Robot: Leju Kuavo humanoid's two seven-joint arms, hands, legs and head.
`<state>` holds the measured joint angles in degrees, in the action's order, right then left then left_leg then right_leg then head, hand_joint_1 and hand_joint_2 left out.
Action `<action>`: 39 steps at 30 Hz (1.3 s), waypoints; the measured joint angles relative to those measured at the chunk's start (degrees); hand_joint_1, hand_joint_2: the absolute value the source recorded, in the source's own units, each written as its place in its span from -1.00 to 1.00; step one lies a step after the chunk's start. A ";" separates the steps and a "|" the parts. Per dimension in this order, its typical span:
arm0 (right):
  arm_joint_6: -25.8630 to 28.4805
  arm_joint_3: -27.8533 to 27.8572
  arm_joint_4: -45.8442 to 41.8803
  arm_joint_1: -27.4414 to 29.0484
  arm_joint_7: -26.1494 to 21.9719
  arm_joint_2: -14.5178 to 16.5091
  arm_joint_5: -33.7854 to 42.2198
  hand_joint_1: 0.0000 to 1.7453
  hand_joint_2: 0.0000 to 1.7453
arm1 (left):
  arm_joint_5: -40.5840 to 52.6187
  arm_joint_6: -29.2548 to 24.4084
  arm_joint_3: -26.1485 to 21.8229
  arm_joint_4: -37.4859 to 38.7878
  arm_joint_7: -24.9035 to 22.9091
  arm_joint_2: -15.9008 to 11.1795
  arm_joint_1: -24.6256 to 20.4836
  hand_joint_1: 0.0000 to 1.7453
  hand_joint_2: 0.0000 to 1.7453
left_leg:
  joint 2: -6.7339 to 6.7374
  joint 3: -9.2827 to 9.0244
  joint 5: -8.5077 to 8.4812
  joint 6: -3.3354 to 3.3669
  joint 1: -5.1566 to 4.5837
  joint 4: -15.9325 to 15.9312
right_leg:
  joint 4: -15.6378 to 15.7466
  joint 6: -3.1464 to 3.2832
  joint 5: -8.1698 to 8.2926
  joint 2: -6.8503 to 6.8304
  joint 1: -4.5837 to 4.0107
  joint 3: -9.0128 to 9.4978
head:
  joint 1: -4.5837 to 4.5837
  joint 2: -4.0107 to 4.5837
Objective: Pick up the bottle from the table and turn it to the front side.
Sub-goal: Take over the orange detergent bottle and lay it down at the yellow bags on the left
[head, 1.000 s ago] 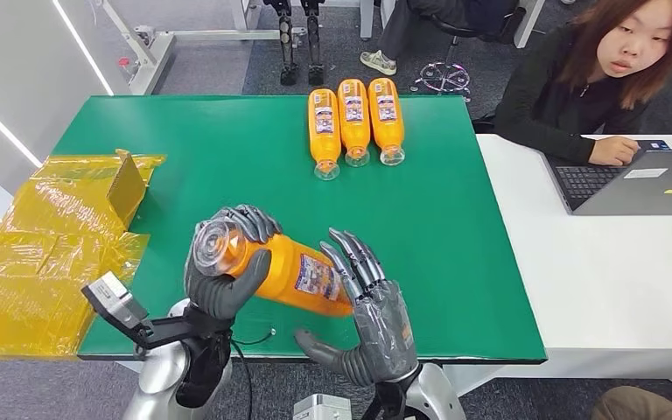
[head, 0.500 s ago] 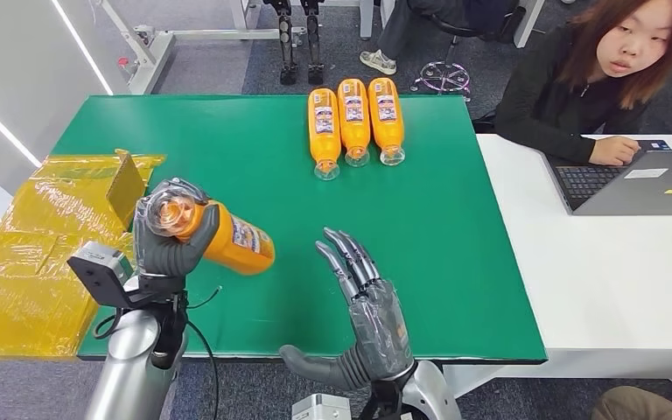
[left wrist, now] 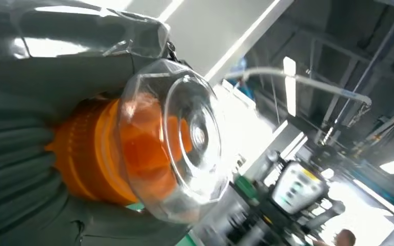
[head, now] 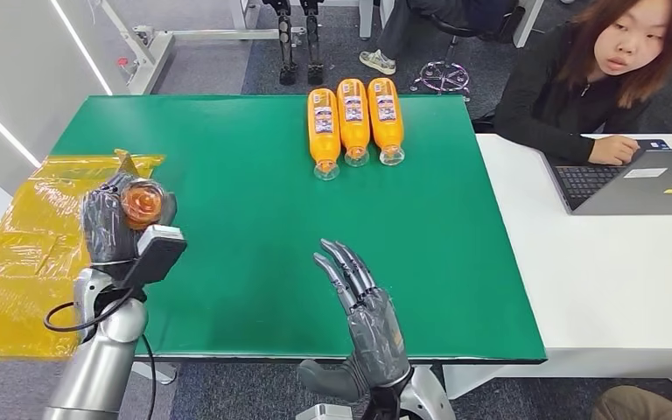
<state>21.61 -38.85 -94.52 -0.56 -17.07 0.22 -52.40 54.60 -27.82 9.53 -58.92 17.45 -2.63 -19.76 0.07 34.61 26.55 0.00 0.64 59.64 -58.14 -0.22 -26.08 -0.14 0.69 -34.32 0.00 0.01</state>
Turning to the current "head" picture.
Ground black office chair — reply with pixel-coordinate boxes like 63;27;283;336
409;5;528;102

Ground grey laptop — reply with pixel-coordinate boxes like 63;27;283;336
540;137;672;217

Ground person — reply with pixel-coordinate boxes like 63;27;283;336
359;0;526;76
493;0;672;167
591;385;672;420

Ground yellow plastic sheet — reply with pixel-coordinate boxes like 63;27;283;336
0;149;166;361

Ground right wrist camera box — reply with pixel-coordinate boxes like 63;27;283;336
295;403;354;420

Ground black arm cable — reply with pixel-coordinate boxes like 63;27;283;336
43;286;140;334
140;333;158;420

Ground white desk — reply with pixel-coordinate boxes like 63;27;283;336
443;133;672;401

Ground green table mat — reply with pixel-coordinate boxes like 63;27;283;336
50;94;548;365

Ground background humanoid robot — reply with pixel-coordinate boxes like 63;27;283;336
262;0;326;88

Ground orange juice bottle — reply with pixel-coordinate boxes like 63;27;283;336
367;76;406;167
336;77;372;169
306;87;342;182
119;177;169;232

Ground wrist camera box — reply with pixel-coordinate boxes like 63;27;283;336
295;403;354;420
116;224;189;291

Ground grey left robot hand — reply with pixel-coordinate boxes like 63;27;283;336
80;171;179;270

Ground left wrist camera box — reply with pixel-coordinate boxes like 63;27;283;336
116;224;189;291

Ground white metal frame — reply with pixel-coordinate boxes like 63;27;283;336
96;0;308;97

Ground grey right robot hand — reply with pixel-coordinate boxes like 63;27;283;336
296;238;414;404

